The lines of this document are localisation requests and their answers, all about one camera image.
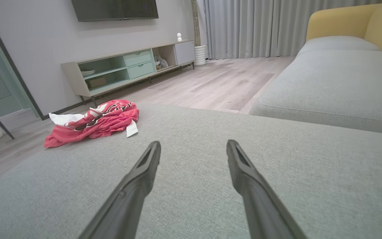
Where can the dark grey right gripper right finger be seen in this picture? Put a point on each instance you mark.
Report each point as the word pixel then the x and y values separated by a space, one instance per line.
pixel 257 199

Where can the brown storage box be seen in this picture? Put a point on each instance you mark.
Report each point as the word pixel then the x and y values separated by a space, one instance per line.
pixel 97 83

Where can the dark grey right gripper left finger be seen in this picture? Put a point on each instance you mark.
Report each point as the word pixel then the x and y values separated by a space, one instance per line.
pixel 129 199

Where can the pale crumpled shelf clutter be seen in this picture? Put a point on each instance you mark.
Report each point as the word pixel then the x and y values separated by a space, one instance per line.
pixel 161 63

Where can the black flat television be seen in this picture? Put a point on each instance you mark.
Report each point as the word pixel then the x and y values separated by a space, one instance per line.
pixel 114 9

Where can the white ribbed plant pot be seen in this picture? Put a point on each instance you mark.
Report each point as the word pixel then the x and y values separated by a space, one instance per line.
pixel 200 55

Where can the green leafy indoor tree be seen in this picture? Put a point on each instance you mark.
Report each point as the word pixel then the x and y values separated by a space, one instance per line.
pixel 195 23

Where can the yellow and grey fabric sofa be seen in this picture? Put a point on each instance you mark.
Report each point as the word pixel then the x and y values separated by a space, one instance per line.
pixel 337 86

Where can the small white figurine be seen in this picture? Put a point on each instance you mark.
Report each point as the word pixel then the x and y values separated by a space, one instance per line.
pixel 179 37

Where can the white bowl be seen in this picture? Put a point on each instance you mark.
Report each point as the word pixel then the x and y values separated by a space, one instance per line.
pixel 88 72

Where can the grey pleated curtain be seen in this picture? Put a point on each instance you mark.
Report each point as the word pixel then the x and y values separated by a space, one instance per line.
pixel 250 26

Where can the red garment with white sleeves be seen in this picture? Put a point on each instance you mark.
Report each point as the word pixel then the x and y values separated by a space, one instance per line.
pixel 108 122

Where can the beige and teal TV cabinet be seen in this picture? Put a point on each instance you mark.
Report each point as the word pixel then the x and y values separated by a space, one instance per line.
pixel 138 64

